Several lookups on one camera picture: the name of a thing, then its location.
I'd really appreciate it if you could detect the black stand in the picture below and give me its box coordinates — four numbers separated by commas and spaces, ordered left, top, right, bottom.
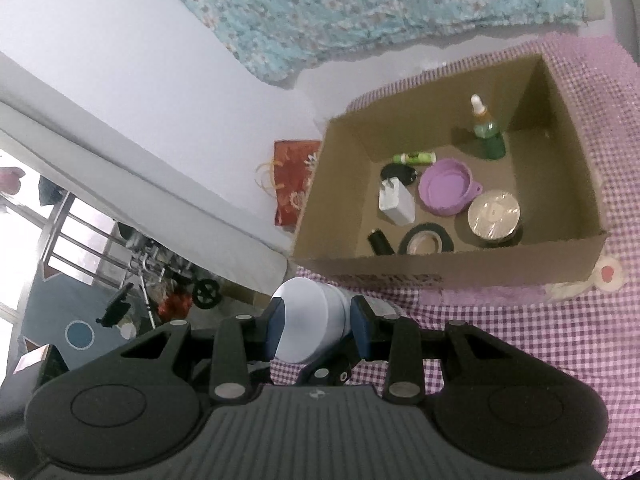
96, 282, 135, 328

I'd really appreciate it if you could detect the cardboard box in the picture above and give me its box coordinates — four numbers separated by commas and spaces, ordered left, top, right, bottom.
291, 52, 608, 290

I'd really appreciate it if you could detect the teal floral cloth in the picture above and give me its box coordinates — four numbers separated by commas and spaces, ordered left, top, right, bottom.
145, 0, 586, 86

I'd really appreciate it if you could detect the white charger plug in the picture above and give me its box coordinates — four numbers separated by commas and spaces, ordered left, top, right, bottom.
378, 176, 416, 226

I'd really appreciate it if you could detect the purple checkered tablecloth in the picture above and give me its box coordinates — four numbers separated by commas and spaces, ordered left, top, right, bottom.
295, 30, 640, 480

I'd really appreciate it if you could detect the small red bundle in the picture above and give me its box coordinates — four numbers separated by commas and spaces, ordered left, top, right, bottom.
159, 291, 195, 322

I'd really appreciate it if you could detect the white plastic bottle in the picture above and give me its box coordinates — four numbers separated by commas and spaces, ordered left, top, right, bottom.
270, 278, 353, 365

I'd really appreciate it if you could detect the white card with red heart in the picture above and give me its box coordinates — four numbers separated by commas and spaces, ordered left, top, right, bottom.
590, 255, 623, 293

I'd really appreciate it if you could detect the pink object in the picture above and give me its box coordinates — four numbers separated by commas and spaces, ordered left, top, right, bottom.
0, 167, 26, 195

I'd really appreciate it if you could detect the purple plastic lid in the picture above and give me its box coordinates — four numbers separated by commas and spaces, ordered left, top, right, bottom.
418, 158, 484, 218

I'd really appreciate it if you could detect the green dropper bottle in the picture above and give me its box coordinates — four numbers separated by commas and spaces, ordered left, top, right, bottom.
470, 94, 507, 161

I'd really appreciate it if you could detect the metal barred gate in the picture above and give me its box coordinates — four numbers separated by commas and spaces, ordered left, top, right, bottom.
37, 180, 131, 286

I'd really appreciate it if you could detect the green lip balm tube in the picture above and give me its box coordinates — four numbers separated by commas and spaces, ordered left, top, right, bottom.
392, 151, 437, 165

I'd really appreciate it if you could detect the folded stroller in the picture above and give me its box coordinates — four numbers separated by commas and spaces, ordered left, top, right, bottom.
117, 225, 222, 311

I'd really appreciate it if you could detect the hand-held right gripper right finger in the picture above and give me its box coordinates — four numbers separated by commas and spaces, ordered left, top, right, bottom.
349, 295, 517, 404

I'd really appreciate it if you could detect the grey mat with blue circle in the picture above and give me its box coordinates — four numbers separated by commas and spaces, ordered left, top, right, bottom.
17, 270, 161, 361

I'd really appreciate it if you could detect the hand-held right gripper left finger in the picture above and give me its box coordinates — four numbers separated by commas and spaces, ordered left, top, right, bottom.
116, 297, 287, 403

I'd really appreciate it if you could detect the black cylinder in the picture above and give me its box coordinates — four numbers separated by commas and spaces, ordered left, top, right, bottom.
367, 229, 396, 256

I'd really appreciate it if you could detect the black key fob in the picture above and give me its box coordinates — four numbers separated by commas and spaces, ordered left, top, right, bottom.
381, 161, 418, 186

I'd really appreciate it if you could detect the black tape roll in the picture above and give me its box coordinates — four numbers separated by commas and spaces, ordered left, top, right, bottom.
398, 222, 455, 256

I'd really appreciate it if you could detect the red printed bag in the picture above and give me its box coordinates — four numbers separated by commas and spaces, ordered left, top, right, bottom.
257, 140, 322, 233

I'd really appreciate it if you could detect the gold-lidded cosmetic jar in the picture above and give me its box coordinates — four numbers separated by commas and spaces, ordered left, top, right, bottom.
467, 189, 523, 246

